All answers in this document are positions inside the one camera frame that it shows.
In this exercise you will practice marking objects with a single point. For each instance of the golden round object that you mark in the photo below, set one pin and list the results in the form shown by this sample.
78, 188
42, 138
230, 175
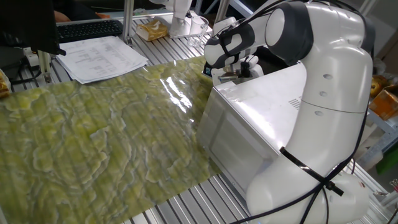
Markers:
379, 84

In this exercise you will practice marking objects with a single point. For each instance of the green marble pattern mat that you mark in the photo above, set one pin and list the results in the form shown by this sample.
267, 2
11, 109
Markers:
77, 155

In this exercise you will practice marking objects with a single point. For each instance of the white power strip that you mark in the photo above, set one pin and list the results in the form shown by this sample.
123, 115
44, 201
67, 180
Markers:
31, 57

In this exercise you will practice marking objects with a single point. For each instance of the black monitor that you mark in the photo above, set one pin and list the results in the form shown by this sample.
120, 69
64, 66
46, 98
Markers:
28, 25

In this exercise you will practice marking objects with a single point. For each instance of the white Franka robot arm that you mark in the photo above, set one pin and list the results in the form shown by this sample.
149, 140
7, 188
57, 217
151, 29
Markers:
335, 93

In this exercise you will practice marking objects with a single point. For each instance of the silver microwave oven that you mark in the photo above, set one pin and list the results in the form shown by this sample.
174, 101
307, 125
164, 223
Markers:
248, 118

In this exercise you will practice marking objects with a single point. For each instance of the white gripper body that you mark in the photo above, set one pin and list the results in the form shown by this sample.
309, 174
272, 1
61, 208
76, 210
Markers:
256, 70

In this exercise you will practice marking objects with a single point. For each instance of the white pedestal stand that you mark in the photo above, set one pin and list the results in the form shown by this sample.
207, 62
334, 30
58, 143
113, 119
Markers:
180, 28

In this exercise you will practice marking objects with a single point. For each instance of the person forearm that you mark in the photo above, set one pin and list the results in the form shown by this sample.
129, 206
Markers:
62, 16

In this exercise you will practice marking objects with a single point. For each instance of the yellow snack packet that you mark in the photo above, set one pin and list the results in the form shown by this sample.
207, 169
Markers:
152, 30

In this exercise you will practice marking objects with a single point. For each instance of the printed paper stack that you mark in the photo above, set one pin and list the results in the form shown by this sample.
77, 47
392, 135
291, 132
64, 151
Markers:
99, 59

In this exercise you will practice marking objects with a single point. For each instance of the golden snack packet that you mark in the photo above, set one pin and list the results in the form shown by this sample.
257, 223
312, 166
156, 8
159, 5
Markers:
3, 85

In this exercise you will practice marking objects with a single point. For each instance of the orange plastic bag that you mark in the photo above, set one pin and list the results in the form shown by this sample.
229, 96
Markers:
387, 104

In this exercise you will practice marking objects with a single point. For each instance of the silver bracket with blue cap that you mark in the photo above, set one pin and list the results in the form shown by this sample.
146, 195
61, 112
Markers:
228, 77

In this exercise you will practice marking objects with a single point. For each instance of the clear plastic cup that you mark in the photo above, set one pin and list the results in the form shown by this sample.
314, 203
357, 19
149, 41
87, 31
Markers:
197, 31

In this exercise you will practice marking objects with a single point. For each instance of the aluminium post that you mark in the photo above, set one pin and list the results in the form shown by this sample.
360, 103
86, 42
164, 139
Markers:
128, 21

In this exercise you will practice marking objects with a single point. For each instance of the black keyboard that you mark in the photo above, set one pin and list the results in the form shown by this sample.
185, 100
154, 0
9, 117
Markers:
90, 29

